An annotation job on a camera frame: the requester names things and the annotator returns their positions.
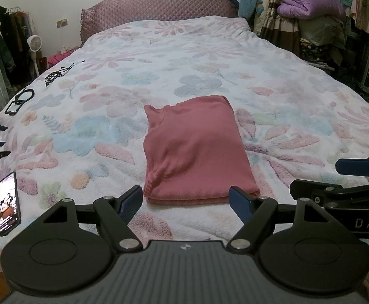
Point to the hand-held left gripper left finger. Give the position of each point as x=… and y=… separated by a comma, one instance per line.
x=130, y=202

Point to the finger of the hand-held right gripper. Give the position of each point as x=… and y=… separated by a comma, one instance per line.
x=352, y=166
x=311, y=190

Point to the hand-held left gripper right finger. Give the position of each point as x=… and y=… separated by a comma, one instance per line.
x=240, y=204

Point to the pink turtleneck sweater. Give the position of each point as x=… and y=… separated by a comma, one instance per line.
x=197, y=148

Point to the pile of dark clothes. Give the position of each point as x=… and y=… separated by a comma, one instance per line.
x=324, y=34

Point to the dark hanging clothes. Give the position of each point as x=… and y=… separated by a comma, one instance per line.
x=0, y=44

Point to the black smartphone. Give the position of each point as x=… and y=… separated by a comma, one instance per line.
x=8, y=205

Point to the white floral fleece blanket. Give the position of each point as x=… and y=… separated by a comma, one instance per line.
x=203, y=53

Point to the brown striped curtain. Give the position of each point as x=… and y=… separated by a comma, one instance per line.
x=279, y=28

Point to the magenta cloth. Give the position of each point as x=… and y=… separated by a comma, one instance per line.
x=57, y=58

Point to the purple folded quilt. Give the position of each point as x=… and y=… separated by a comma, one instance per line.
x=308, y=0

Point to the white standing fan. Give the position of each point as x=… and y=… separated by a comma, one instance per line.
x=33, y=42

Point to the blue plush toy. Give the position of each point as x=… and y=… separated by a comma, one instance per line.
x=249, y=4

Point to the wall socket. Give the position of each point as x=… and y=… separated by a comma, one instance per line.
x=61, y=22

